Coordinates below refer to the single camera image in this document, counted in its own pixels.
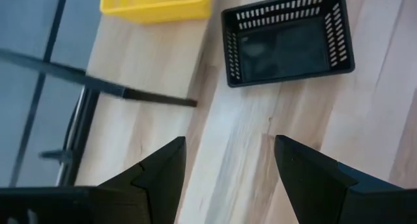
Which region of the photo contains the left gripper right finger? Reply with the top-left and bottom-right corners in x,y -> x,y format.
274,134 -> 417,224

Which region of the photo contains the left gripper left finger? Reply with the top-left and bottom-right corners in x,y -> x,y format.
0,135 -> 188,224

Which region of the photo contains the black plastic basket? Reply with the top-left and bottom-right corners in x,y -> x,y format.
220,0 -> 356,89

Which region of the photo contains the black metal wooden shelf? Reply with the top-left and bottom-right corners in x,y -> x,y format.
0,48 -> 199,108

